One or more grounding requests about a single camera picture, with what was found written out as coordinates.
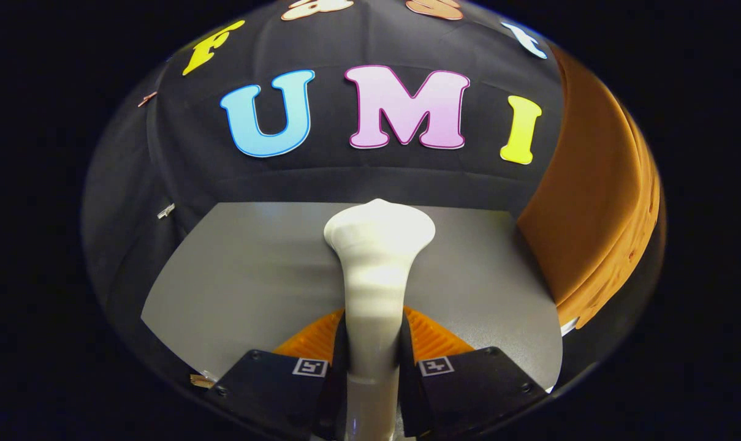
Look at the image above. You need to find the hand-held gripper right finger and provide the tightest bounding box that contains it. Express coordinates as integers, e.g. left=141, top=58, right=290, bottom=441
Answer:
left=400, top=306, right=552, bottom=439

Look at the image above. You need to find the white garment steamer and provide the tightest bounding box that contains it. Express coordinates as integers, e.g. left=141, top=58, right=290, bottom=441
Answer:
left=323, top=198, right=436, bottom=441

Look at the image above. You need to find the orange button shirt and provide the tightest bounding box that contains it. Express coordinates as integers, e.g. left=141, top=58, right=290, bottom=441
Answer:
left=517, top=43, right=663, bottom=330

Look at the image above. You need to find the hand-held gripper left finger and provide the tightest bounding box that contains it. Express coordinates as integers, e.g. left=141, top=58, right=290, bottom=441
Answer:
left=205, top=308, right=351, bottom=441

